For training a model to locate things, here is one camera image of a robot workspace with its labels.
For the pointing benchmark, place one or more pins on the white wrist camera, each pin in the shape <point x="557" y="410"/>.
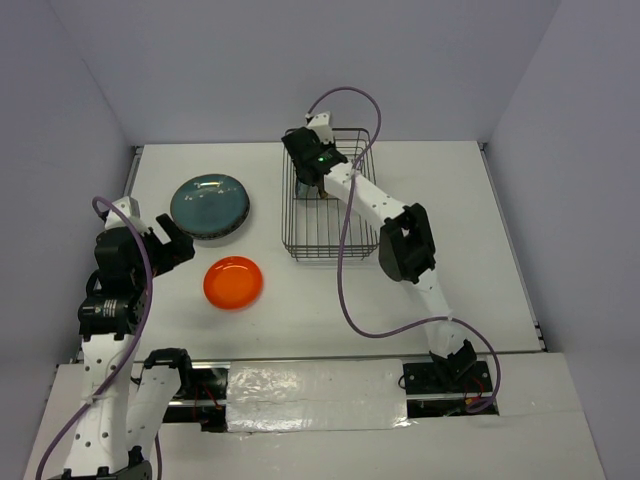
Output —
<point x="125" y="207"/>
<point x="321" y="125"/>

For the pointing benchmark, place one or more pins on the dark teal glazed plate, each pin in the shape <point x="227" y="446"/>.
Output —
<point x="210" y="206"/>

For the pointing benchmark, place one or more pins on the green plate blue floral pattern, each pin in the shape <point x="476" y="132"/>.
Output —
<point x="301" y="190"/>

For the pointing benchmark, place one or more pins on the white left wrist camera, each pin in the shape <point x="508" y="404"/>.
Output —
<point x="125" y="207"/>

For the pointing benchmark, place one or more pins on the orange plastic plate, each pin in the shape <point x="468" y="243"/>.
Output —
<point x="233" y="283"/>

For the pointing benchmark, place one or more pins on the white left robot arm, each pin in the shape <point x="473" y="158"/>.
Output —
<point x="115" y="429"/>

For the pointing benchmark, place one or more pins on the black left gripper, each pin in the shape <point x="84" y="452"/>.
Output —
<point x="178" y="248"/>

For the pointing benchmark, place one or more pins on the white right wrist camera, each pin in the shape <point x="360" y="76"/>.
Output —
<point x="321" y="125"/>

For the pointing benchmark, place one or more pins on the silver foil covered panel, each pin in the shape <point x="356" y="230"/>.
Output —
<point x="350" y="395"/>

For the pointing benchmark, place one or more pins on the wire dish rack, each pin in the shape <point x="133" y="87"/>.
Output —
<point x="311" y="227"/>

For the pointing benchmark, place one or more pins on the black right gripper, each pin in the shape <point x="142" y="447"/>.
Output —
<point x="322" y="145"/>

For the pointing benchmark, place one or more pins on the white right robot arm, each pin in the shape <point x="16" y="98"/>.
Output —
<point x="406" y="251"/>

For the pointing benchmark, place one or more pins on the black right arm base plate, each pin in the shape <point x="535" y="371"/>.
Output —
<point x="421" y="378"/>

